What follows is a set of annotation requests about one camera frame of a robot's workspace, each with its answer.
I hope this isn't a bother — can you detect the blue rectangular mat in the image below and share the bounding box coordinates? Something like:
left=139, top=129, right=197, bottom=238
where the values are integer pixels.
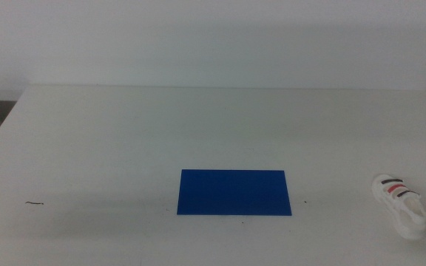
left=176, top=168, right=293, bottom=216

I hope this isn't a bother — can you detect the white striped shoe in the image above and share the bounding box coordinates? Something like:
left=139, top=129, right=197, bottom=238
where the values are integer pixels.
left=371, top=174, right=426, bottom=241

